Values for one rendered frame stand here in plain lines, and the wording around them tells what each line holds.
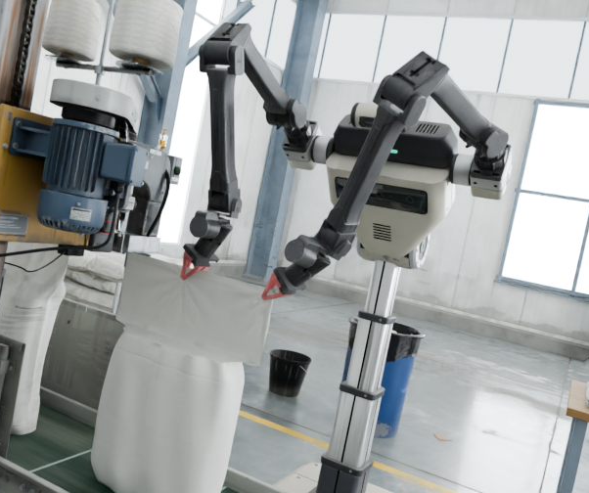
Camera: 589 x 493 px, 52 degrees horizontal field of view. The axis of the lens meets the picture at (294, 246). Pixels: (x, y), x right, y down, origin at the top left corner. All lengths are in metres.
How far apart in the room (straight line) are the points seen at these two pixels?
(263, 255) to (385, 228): 8.56
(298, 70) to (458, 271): 4.28
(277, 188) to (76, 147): 9.03
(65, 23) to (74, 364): 1.24
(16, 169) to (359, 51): 9.34
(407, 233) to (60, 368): 1.40
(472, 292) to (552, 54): 3.66
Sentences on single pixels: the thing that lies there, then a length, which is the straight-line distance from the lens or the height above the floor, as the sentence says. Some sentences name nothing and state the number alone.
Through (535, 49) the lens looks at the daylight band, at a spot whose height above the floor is 4.28.
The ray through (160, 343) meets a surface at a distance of 1.67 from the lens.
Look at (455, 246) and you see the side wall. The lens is 9.56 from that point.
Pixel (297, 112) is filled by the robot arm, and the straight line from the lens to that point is 1.83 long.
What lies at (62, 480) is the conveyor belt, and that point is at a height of 0.38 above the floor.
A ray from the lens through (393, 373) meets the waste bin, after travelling 3.72.
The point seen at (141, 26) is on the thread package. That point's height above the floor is 1.59.
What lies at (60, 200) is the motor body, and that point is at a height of 1.15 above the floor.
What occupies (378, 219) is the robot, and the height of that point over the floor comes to 1.26.
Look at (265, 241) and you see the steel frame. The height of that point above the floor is 0.67.
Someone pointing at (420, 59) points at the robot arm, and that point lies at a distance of 1.37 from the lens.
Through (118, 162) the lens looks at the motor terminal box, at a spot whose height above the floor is 1.26.
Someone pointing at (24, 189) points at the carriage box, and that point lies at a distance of 1.60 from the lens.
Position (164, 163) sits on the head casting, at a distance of 1.94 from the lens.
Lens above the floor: 1.22
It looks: 3 degrees down
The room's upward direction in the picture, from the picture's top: 11 degrees clockwise
